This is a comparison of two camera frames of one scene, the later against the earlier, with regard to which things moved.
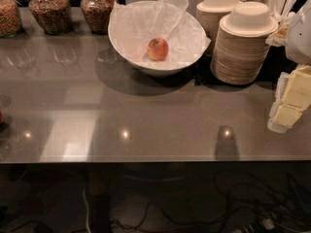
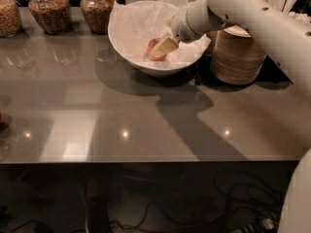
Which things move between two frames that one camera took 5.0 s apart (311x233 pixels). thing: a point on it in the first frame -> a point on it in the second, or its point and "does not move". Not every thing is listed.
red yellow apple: x=157 y=49 does not move
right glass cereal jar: x=96 y=5 does not move
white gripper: x=300 y=39 -> x=180 y=27
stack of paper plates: x=241 y=44 does not move
